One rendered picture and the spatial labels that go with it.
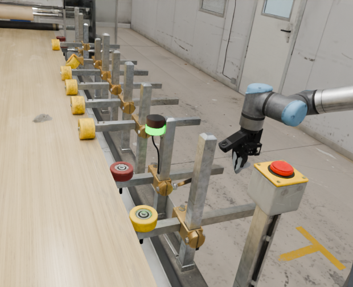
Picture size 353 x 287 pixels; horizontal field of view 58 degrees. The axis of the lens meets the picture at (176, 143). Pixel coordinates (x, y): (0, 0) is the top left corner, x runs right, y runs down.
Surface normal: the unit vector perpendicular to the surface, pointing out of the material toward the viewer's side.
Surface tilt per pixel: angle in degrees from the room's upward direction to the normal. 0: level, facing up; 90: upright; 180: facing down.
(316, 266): 0
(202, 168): 90
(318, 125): 90
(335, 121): 90
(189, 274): 0
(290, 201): 90
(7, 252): 0
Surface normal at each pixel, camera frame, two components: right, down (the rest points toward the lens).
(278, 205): 0.38, 0.47
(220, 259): 0.11, -0.88
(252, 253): -0.92, 0.08
